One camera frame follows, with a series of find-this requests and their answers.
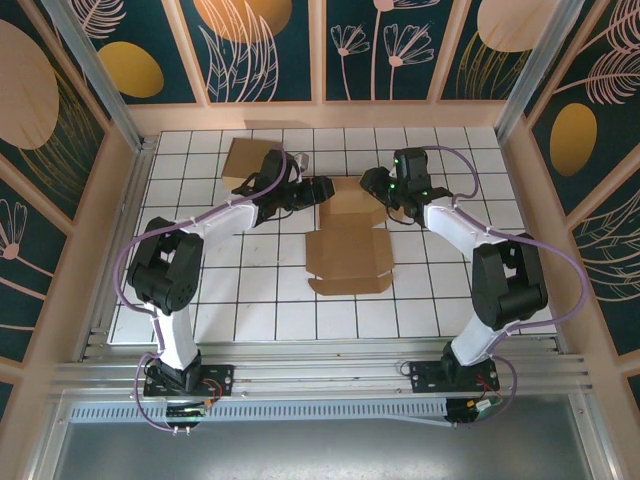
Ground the brown cardboard box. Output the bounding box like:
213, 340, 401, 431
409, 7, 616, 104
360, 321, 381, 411
305, 175, 395, 298
219, 137, 285, 190

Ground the small circuit board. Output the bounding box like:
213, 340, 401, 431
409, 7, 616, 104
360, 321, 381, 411
446, 397, 505, 426
164, 403, 210, 420

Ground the grey metal sheet panel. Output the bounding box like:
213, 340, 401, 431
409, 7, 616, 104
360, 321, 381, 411
47, 394, 609, 480

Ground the aluminium side rail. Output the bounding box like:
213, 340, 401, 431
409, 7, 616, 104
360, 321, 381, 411
74, 133, 160, 362

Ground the aluminium corner post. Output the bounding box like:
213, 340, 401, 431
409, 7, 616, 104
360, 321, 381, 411
496, 0, 586, 147
42, 0, 147, 151

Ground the aluminium rail frame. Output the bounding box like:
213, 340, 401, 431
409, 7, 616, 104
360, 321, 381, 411
49, 335, 599, 401

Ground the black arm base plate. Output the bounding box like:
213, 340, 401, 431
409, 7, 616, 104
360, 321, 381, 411
408, 359, 501, 395
143, 363, 236, 399

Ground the grey slotted cable duct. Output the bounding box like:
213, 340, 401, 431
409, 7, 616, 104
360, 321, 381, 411
67, 397, 454, 427

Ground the purple cable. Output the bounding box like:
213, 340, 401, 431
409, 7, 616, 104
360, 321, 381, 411
113, 148, 304, 433
422, 144, 587, 429

